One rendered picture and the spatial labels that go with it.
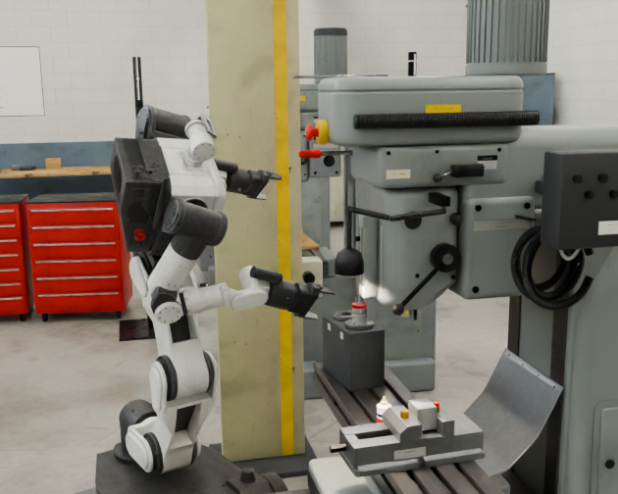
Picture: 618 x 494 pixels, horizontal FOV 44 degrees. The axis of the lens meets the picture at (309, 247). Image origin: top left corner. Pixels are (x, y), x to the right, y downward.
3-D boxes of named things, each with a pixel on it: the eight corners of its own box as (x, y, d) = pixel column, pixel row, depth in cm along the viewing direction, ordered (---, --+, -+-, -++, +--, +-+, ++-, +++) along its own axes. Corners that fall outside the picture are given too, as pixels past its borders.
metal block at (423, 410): (417, 431, 192) (417, 409, 191) (407, 421, 197) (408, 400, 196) (436, 428, 193) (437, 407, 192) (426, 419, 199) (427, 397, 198)
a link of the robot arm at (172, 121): (137, 153, 232) (158, 121, 225) (130, 132, 237) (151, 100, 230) (170, 160, 240) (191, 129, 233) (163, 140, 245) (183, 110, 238)
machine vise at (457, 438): (355, 477, 184) (355, 435, 182) (336, 450, 199) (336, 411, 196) (486, 458, 193) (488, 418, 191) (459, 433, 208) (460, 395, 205)
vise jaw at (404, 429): (399, 442, 187) (399, 427, 186) (382, 421, 199) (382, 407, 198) (422, 439, 189) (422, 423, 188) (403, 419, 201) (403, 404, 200)
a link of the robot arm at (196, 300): (224, 314, 223) (159, 330, 220) (218, 291, 231) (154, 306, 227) (220, 287, 216) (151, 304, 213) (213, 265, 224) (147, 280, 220)
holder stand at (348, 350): (349, 392, 237) (349, 330, 233) (322, 369, 257) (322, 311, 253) (385, 386, 241) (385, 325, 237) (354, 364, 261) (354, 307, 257)
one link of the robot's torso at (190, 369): (155, 405, 239) (124, 263, 247) (206, 392, 248) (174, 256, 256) (172, 400, 226) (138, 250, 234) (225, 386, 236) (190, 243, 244)
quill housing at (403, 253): (387, 318, 188) (389, 188, 181) (364, 296, 208) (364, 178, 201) (460, 312, 192) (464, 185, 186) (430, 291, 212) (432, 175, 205)
